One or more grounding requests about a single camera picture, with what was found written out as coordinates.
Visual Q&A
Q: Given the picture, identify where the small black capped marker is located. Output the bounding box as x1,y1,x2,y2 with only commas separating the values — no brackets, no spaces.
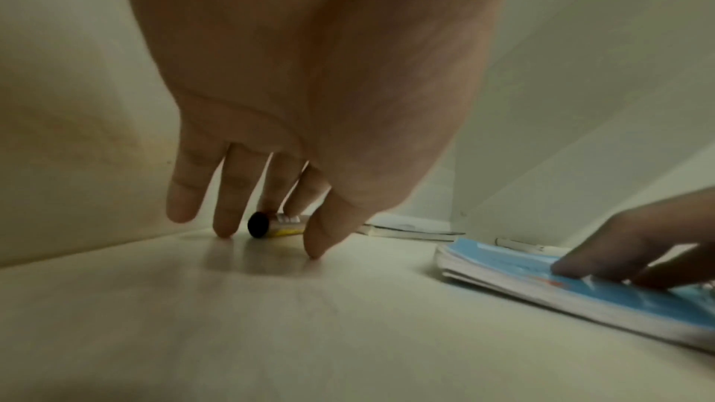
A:
247,211,314,240

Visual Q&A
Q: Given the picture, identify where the beige paperback book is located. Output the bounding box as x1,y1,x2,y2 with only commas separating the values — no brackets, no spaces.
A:
356,223,466,243

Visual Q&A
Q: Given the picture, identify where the person's left hand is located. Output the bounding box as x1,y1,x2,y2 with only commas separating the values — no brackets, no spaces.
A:
119,0,524,261

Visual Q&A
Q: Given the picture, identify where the person's right hand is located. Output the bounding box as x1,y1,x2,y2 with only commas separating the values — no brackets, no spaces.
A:
550,185,715,291

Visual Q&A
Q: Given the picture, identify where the light blue spiral notebook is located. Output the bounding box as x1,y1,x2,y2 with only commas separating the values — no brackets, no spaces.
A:
435,238,715,354

